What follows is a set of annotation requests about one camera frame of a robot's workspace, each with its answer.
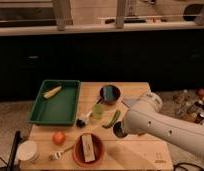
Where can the green plastic tray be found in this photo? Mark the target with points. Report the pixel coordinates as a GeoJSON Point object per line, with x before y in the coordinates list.
{"type": "Point", "coordinates": [60, 109]}

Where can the black stand pole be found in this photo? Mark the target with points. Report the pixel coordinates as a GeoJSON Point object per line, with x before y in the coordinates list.
{"type": "Point", "coordinates": [16, 141]}

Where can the orange terracotta bowl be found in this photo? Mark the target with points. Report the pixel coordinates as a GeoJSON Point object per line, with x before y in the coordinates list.
{"type": "Point", "coordinates": [78, 154]}

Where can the steel metal cup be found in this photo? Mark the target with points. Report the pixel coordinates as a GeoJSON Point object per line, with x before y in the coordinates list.
{"type": "Point", "coordinates": [117, 129]}

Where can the yellow corn cob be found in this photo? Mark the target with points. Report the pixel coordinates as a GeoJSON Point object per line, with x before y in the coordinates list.
{"type": "Point", "coordinates": [52, 92]}

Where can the grey triangular cloth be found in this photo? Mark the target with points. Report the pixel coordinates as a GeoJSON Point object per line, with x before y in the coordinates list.
{"type": "Point", "coordinates": [129, 102]}

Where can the orange tomato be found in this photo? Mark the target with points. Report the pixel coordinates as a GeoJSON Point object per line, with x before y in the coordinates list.
{"type": "Point", "coordinates": [58, 138]}

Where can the wooden block in bowl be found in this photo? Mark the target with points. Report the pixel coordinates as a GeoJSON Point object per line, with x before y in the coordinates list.
{"type": "Point", "coordinates": [88, 148]}

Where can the translucent green plastic cup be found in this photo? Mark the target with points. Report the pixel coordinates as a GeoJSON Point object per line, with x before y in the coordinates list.
{"type": "Point", "coordinates": [97, 111]}

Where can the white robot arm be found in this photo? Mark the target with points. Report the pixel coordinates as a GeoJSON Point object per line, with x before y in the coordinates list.
{"type": "Point", "coordinates": [144, 116]}

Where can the black and white brush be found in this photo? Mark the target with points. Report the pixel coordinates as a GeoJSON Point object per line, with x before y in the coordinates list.
{"type": "Point", "coordinates": [83, 120]}

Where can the small black frying pan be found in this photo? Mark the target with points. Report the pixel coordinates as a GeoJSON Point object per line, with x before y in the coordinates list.
{"type": "Point", "coordinates": [109, 94]}

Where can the green chili pepper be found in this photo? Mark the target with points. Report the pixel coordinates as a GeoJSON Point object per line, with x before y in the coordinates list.
{"type": "Point", "coordinates": [113, 120]}

